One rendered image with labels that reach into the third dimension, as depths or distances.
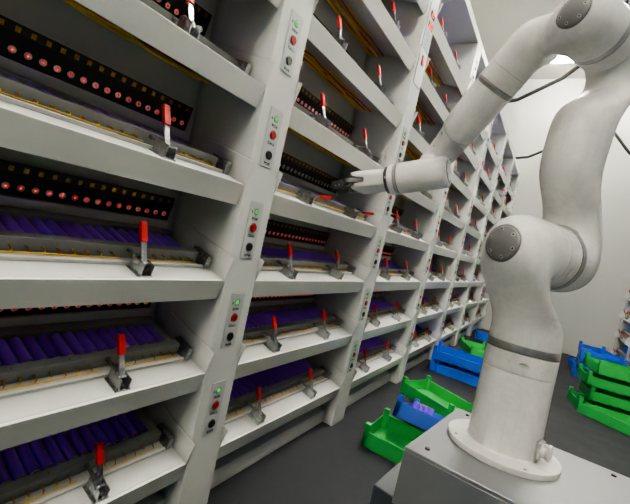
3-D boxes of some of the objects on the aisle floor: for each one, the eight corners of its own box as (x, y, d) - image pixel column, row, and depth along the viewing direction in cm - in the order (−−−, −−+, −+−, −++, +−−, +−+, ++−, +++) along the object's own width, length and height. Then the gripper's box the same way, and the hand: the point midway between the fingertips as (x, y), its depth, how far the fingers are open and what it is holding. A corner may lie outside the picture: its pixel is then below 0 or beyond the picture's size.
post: (343, 418, 150) (453, -56, 140) (331, 426, 142) (447, -76, 132) (301, 397, 161) (401, -45, 151) (288, 403, 153) (393, -64, 143)
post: (206, 508, 91) (380, -305, 81) (172, 529, 83) (362, -370, 73) (154, 465, 101) (303, -259, 91) (120, 481, 93) (279, -311, 83)
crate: (459, 464, 135) (465, 443, 135) (446, 491, 118) (452, 466, 118) (381, 426, 151) (386, 406, 151) (360, 444, 134) (365, 422, 133)
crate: (410, 416, 166) (415, 398, 168) (457, 438, 155) (463, 418, 157) (391, 414, 141) (398, 393, 143) (447, 440, 131) (453, 417, 132)
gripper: (381, 186, 100) (321, 195, 110) (402, 198, 114) (347, 205, 124) (381, 158, 101) (320, 169, 110) (402, 173, 115) (346, 182, 124)
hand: (340, 187), depth 116 cm, fingers open, 3 cm apart
